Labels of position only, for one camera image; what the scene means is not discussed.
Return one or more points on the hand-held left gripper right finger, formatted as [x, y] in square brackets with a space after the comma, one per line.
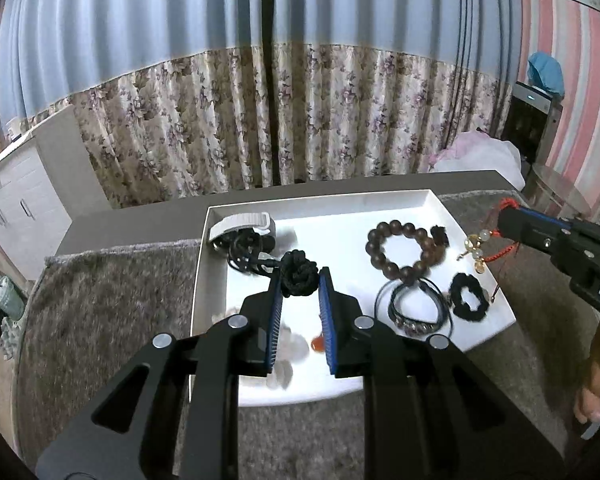
[327, 322]

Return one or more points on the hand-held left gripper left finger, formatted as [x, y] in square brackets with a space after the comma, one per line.
[275, 322]

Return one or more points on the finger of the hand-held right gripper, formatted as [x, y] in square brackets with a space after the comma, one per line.
[550, 218]
[522, 232]

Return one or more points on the white shallow tray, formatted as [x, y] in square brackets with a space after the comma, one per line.
[340, 225]

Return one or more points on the white band wristwatch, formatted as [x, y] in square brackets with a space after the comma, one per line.
[235, 222]

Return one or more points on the person's right hand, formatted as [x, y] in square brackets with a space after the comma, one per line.
[592, 400]

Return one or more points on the round glass side table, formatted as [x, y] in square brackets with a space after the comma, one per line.
[555, 190]

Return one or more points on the black scrunchie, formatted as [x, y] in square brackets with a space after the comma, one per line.
[457, 290]

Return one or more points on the pink plastic bag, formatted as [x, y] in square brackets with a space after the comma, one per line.
[480, 150]

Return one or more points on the black air purifier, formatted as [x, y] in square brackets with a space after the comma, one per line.
[525, 120]

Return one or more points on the blue cloth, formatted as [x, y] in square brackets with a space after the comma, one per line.
[545, 72]

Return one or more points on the grey shaggy blanket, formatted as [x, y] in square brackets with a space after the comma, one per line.
[105, 285]

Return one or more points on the blue floral curtain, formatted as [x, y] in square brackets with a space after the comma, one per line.
[130, 35]
[380, 35]

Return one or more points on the clear plastic cup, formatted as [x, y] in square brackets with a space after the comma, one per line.
[7, 300]

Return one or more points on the white cabinet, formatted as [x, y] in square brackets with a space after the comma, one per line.
[20, 200]

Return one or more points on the white cup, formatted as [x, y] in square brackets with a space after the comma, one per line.
[13, 129]

